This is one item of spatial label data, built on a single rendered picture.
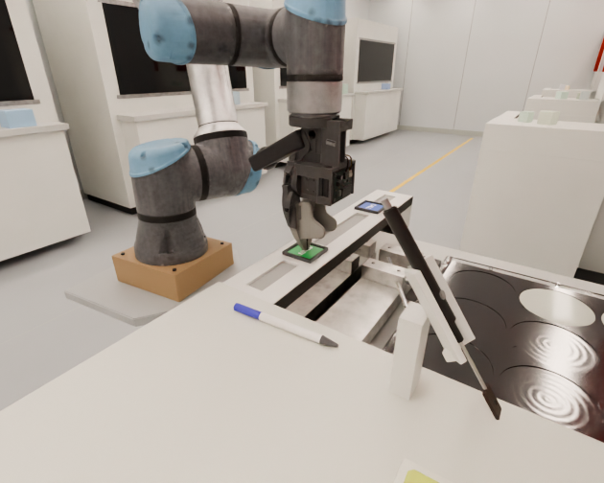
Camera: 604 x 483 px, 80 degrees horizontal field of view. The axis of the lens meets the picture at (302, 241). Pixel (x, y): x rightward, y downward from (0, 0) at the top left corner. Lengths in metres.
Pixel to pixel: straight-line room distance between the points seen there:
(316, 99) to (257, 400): 0.35
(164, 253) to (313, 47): 0.48
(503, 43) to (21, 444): 8.46
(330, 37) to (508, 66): 8.02
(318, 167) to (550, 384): 0.39
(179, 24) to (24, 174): 2.63
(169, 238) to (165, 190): 0.10
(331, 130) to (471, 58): 8.12
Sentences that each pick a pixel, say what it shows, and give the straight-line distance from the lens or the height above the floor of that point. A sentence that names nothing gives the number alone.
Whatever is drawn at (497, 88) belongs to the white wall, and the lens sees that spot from 8.49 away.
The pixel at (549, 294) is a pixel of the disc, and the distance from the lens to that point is 0.73.
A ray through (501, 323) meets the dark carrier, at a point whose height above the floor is 0.90.
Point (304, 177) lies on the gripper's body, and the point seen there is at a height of 1.10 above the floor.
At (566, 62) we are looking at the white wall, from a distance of 8.41.
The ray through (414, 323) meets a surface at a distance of 0.32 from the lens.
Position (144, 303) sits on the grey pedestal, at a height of 0.82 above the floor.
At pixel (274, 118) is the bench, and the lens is 5.02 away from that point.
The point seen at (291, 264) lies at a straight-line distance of 0.57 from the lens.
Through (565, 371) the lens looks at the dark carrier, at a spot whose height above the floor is 0.90.
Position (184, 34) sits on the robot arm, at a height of 1.27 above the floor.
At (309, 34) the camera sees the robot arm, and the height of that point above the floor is 1.27.
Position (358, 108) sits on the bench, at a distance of 6.91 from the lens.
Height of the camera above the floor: 1.24
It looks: 25 degrees down
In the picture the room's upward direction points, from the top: straight up
